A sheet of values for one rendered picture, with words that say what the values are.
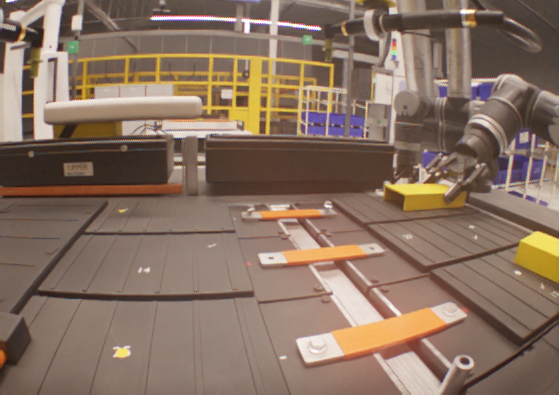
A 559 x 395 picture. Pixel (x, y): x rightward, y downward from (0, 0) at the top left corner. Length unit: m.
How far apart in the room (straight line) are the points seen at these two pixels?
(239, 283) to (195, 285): 0.04
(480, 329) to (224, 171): 0.50
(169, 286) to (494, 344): 0.28
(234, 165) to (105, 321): 0.43
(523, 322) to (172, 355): 0.28
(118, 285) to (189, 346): 0.10
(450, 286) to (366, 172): 0.43
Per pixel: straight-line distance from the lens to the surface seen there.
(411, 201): 0.54
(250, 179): 0.61
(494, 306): 0.31
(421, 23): 0.76
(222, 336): 0.22
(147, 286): 0.28
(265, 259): 0.33
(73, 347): 0.23
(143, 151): 0.60
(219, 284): 0.28
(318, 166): 0.64
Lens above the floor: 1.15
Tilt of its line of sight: 13 degrees down
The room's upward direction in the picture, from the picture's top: 3 degrees clockwise
